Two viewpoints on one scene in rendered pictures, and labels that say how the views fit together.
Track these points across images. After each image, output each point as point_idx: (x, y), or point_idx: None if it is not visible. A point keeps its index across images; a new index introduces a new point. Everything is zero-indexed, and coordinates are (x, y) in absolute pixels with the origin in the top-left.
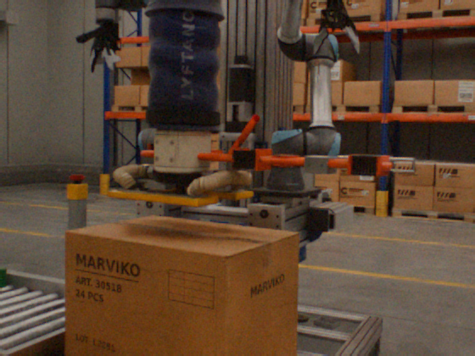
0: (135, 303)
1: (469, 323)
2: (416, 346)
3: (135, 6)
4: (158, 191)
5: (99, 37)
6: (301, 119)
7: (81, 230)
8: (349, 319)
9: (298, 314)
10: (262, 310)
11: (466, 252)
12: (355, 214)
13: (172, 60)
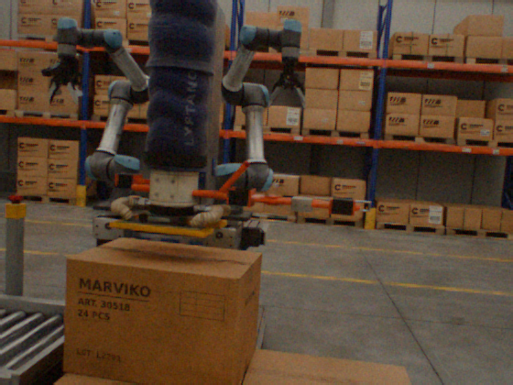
0: (144, 319)
1: (319, 306)
2: (287, 327)
3: (95, 45)
4: (157, 222)
5: (62, 71)
6: None
7: (81, 258)
8: None
9: None
10: (247, 317)
11: (297, 247)
12: None
13: (177, 112)
